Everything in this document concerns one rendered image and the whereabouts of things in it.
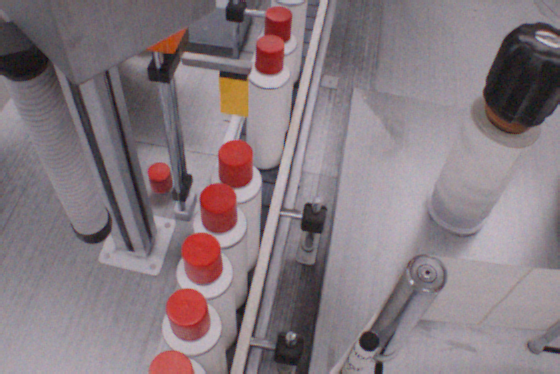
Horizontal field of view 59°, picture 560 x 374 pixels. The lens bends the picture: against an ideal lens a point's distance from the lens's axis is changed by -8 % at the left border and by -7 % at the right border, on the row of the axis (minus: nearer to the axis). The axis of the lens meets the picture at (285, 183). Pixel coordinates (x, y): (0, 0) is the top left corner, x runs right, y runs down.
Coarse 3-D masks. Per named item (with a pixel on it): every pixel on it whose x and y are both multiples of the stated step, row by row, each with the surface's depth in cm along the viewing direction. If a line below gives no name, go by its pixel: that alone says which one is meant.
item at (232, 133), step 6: (252, 60) 75; (234, 114) 69; (234, 120) 68; (240, 120) 69; (234, 126) 68; (228, 132) 67; (234, 132) 67; (228, 138) 66; (234, 138) 67; (216, 162) 64; (162, 342) 51; (162, 348) 50; (156, 354) 50
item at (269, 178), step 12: (312, 0) 98; (312, 12) 96; (312, 24) 94; (300, 72) 86; (312, 72) 86; (240, 132) 78; (276, 168) 74; (264, 180) 73; (264, 192) 72; (264, 204) 71; (264, 216) 70; (264, 228) 69; (276, 228) 69; (252, 276) 65; (240, 312) 62; (240, 324) 61; (228, 360) 58
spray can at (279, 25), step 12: (276, 12) 62; (288, 12) 63; (276, 24) 62; (288, 24) 62; (276, 36) 63; (288, 36) 64; (288, 48) 65; (288, 60) 66; (288, 96) 72; (288, 108) 74; (288, 120) 76
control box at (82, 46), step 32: (0, 0) 27; (32, 0) 23; (64, 0) 22; (96, 0) 23; (128, 0) 24; (160, 0) 26; (192, 0) 27; (32, 32) 26; (64, 32) 23; (96, 32) 24; (128, 32) 25; (160, 32) 27; (64, 64) 24; (96, 64) 25
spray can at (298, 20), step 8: (272, 0) 72; (280, 0) 71; (288, 0) 71; (296, 0) 71; (304, 0) 72; (288, 8) 71; (296, 8) 72; (304, 8) 73; (296, 16) 73; (304, 16) 74; (296, 24) 74; (304, 24) 76; (296, 32) 75; (296, 56) 79; (296, 64) 81; (296, 72) 82; (296, 80) 84
